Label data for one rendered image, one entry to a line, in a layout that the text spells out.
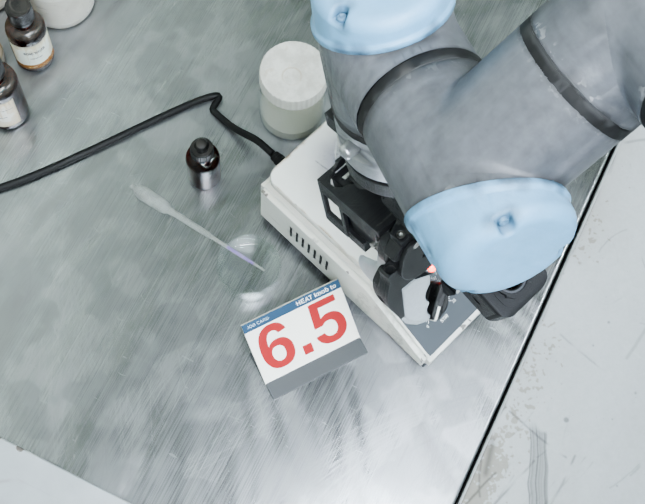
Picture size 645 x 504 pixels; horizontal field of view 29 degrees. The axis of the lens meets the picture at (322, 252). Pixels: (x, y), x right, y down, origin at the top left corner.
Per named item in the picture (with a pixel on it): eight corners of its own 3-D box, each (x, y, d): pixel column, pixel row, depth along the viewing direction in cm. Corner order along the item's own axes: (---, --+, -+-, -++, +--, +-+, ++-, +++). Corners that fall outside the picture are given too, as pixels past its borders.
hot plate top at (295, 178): (469, 182, 104) (470, 178, 103) (369, 279, 101) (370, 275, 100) (364, 88, 106) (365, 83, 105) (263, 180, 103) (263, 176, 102)
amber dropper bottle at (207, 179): (214, 195, 111) (211, 163, 104) (182, 184, 111) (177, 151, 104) (226, 166, 112) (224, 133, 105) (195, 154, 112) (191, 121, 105)
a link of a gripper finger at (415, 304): (377, 280, 97) (376, 210, 89) (431, 328, 95) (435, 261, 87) (347, 303, 96) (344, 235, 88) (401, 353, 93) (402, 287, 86)
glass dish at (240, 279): (271, 235, 110) (271, 226, 108) (287, 293, 108) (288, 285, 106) (210, 250, 109) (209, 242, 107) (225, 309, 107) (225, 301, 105)
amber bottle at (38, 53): (10, 45, 115) (-10, -6, 106) (47, 33, 115) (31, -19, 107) (22, 78, 114) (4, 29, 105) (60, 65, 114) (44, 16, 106)
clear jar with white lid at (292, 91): (336, 124, 114) (342, 84, 106) (278, 153, 112) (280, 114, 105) (304, 72, 115) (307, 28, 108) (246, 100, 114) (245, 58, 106)
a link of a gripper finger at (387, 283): (417, 278, 91) (420, 209, 84) (434, 293, 91) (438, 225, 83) (370, 316, 90) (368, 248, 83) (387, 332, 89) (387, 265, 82)
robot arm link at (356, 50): (341, 61, 62) (278, -54, 66) (363, 180, 71) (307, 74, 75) (485, 1, 62) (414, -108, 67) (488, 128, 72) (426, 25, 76)
